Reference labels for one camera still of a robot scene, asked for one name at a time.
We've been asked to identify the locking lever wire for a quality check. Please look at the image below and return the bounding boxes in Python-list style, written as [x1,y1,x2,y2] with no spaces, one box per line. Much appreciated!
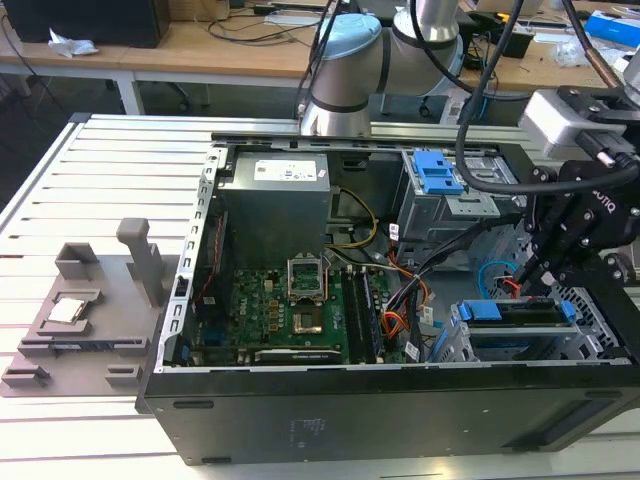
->
[321,248,335,303]

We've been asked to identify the black RAM slot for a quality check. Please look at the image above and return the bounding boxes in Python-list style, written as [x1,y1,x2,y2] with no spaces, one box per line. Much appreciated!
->
[360,267,387,360]
[342,267,372,365]

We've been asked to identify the grey power supply unit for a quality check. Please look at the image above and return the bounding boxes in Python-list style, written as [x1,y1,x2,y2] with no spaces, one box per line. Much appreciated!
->
[217,152,334,261]

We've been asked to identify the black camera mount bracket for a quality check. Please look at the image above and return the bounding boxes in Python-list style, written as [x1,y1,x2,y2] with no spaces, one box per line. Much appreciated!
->
[557,84,640,166]

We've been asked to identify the large black box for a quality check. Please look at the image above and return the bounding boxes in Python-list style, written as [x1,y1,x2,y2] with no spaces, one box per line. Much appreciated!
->
[2,0,171,49]

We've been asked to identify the green motherboard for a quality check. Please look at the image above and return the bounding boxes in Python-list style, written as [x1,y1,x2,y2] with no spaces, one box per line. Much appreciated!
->
[192,267,406,366]

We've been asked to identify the yellow and black power wires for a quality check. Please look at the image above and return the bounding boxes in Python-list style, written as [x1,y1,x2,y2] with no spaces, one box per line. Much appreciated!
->
[324,187,380,251]

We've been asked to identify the clear plastic bag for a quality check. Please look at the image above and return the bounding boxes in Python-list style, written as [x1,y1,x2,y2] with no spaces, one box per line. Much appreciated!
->
[554,39,592,67]

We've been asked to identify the wooden desk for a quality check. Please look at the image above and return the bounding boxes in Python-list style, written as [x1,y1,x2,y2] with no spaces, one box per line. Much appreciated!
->
[0,0,640,117]

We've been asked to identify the black open PC case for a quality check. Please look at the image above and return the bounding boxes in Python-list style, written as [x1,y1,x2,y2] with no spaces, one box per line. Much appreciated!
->
[137,132,640,466]

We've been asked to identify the grey metal drive cage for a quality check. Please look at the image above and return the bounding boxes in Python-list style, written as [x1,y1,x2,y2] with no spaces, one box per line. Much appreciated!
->
[392,149,531,246]

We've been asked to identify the metal socket cover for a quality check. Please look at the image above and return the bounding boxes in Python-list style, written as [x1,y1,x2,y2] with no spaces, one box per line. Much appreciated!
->
[287,254,326,302]

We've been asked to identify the crumpled white paper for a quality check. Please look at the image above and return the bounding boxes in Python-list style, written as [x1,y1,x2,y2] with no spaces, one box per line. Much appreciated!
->
[47,27,100,57]

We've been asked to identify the small black box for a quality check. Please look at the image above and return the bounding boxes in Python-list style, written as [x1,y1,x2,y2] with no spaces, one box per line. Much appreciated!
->
[499,29,534,59]

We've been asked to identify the black cable bundle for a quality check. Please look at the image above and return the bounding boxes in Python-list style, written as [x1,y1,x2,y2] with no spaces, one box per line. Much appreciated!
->
[384,214,526,321]

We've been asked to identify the blue disk wire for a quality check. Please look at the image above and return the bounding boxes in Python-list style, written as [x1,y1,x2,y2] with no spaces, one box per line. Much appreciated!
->
[477,259,519,301]

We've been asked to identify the orange and red wires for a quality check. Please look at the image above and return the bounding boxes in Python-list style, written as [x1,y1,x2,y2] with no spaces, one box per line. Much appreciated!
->
[381,279,432,346]

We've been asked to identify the black desk cables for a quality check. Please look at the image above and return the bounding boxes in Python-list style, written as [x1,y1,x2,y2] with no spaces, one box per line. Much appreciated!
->
[207,13,322,50]

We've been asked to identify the blue cardboard box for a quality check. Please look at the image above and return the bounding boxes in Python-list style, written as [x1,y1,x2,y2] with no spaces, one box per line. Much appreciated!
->
[584,12,640,39]

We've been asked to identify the thick black camera cable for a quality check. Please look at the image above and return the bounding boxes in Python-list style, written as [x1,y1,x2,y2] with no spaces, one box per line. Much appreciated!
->
[453,0,532,201]

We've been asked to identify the RAM stick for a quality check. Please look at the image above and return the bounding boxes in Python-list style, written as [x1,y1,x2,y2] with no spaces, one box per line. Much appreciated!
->
[49,339,144,352]

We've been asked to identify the hanging blue cable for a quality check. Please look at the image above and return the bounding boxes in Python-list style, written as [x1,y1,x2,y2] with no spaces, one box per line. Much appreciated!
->
[478,39,502,119]

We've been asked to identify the grey-brown parts rack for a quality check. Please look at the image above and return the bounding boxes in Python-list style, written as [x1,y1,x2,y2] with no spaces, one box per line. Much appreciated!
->
[0,218,182,399]

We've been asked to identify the black graphics card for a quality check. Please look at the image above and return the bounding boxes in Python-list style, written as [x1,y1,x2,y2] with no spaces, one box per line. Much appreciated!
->
[253,348,345,366]

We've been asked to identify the blue plastic drive latch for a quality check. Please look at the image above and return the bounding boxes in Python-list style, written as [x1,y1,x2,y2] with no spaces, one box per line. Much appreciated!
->
[413,151,465,196]

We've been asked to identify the CPU socket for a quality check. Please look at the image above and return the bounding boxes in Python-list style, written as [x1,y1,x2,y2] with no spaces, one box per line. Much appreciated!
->
[292,307,329,336]

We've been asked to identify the copper braided cable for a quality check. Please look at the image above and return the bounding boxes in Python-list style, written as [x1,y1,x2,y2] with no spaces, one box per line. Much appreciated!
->
[562,0,627,89]

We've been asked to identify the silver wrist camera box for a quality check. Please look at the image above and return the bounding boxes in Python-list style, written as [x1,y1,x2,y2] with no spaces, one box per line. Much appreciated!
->
[518,89,626,159]

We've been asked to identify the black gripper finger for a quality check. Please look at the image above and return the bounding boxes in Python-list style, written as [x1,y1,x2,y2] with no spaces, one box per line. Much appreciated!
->
[517,164,576,294]
[529,219,601,297]

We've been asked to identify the silver CPU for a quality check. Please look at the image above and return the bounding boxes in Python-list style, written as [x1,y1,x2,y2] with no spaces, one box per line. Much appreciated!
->
[49,297,84,324]

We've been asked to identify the metal disk bay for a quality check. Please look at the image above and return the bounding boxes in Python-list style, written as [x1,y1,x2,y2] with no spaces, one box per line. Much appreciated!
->
[434,287,626,364]

